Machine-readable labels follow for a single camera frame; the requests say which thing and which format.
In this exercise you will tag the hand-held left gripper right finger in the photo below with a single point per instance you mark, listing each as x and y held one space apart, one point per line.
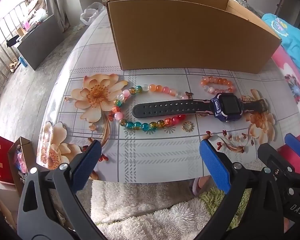
215 165

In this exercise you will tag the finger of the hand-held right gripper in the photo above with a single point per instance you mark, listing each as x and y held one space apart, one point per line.
270 155
293 143

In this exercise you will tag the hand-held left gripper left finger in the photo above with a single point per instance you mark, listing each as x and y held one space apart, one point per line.
87 165

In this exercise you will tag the brown cardboard box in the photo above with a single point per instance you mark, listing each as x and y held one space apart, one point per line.
177 42

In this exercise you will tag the pink floral bed sheet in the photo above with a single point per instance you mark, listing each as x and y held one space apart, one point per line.
290 80

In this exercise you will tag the white fluffy robe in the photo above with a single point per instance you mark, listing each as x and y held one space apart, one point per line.
140 205

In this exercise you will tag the brown paper bag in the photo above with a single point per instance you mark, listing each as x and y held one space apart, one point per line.
22 145

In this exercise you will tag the red gift bag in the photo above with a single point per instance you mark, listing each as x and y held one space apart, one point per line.
3 160

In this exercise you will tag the blue quilt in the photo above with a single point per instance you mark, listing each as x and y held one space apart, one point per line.
290 42

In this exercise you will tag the small blue bottle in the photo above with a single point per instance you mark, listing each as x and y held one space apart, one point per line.
22 61

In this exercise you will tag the grey cabinet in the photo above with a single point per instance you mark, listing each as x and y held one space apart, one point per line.
40 45

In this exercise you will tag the metal window railing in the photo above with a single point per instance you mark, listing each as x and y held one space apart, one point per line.
0 50

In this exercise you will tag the grey green pillow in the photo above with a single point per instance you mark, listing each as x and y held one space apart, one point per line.
242 7

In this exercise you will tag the white plastic bag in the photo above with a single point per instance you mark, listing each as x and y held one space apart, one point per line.
90 15

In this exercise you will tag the grey curtain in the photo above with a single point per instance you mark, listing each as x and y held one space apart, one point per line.
56 2

